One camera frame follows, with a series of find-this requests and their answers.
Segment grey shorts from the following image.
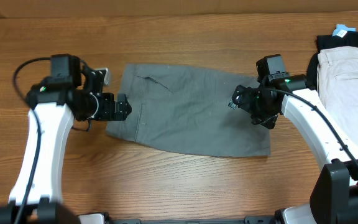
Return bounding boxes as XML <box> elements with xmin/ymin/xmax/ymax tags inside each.
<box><xmin>106</xmin><ymin>64</ymin><xmax>270</xmax><ymax>157</ymax></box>

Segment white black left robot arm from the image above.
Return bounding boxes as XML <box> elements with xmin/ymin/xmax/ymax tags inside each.
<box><xmin>0</xmin><ymin>54</ymin><xmax>132</xmax><ymax>224</ymax></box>

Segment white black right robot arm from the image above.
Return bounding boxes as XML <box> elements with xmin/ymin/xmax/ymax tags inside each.
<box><xmin>229</xmin><ymin>54</ymin><xmax>358</xmax><ymax>224</ymax></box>

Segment beige folded shorts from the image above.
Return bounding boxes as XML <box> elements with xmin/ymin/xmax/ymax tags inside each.
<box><xmin>317</xmin><ymin>46</ymin><xmax>358</xmax><ymax>145</ymax></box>

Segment light blue clothing tag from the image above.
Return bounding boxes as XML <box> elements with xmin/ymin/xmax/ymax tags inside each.
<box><xmin>332</xmin><ymin>24</ymin><xmax>357</xmax><ymax>38</ymax></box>

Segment black folded garment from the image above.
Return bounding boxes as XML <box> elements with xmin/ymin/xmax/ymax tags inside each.
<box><xmin>306</xmin><ymin>31</ymin><xmax>358</xmax><ymax>88</ymax></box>

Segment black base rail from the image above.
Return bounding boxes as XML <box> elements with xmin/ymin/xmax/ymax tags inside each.
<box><xmin>106</xmin><ymin>216</ymin><xmax>280</xmax><ymax>224</ymax></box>

